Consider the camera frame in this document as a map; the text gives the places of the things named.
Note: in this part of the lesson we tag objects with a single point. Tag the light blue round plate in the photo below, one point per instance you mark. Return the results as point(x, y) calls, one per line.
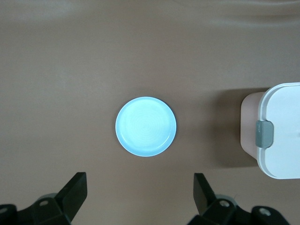
point(145, 126)

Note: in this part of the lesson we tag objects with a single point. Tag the brown table mat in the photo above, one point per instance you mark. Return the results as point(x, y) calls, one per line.
point(70, 93)

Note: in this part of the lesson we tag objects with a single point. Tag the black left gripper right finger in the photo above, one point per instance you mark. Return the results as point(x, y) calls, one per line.
point(204, 199)

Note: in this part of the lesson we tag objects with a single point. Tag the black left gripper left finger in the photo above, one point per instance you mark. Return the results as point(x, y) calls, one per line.
point(70, 197)

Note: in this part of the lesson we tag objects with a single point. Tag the white lidded storage box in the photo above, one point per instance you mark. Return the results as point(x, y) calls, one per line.
point(283, 140)

